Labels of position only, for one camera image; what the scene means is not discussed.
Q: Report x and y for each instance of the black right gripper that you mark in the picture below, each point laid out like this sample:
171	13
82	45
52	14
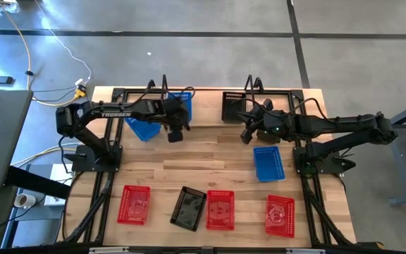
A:
277	125

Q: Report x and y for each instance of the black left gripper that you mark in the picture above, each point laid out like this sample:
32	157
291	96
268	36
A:
173	113

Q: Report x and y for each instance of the blue slotted plastic basket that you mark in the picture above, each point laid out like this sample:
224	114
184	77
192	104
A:
144	132
189	106
268	164

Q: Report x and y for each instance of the red slotted plastic basket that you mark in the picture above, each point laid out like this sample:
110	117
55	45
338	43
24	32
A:
220	210
134	204
280	216

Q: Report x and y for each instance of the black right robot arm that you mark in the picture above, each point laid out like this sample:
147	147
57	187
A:
330	125

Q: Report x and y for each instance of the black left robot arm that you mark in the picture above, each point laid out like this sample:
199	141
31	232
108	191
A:
118	113

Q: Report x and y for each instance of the white box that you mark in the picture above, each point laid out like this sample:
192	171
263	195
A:
60	180

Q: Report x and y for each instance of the white mug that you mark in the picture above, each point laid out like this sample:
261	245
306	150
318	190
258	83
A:
25	201

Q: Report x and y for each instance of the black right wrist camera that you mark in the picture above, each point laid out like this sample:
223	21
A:
247	136

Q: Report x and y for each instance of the black table rig frame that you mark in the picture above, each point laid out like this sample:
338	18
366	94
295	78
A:
117	94

